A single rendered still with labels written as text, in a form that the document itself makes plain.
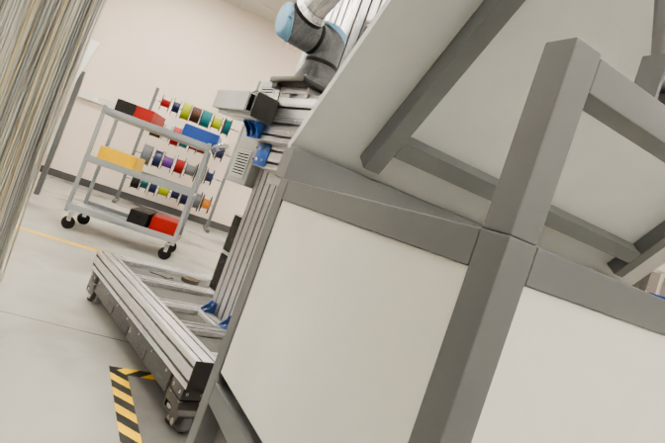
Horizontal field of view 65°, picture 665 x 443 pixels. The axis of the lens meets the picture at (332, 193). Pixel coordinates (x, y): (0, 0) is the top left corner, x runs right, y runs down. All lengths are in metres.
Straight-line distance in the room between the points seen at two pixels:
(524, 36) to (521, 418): 0.68
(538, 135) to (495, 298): 0.16
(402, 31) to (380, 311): 0.51
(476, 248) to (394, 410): 0.19
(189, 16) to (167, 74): 0.93
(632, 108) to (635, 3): 0.51
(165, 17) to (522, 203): 8.02
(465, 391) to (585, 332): 0.17
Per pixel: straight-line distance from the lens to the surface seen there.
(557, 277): 0.57
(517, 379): 0.58
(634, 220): 1.56
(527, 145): 0.54
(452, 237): 0.56
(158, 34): 8.34
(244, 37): 8.43
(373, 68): 0.97
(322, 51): 1.84
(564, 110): 0.55
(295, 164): 1.01
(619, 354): 0.69
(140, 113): 4.41
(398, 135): 1.01
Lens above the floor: 0.76
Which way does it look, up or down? 3 degrees up
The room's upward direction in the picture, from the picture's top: 20 degrees clockwise
